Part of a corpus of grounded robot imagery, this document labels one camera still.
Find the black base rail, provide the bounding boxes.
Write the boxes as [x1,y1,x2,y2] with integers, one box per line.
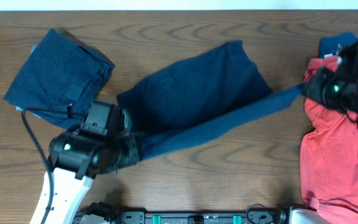
[72,202,290,224]

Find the dark blue garment underneath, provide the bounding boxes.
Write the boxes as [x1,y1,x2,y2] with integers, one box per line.
[318,32,358,58]

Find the folded navy shorts stack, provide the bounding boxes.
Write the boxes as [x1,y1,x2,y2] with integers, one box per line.
[4,29,114,129]

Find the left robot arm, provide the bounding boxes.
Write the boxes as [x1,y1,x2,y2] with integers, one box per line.
[31,101,141,223]

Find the navy blue shorts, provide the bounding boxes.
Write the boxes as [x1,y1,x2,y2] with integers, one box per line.
[117,40,301,159]

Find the red orange t-shirt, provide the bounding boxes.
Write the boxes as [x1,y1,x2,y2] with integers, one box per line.
[299,55,358,224]

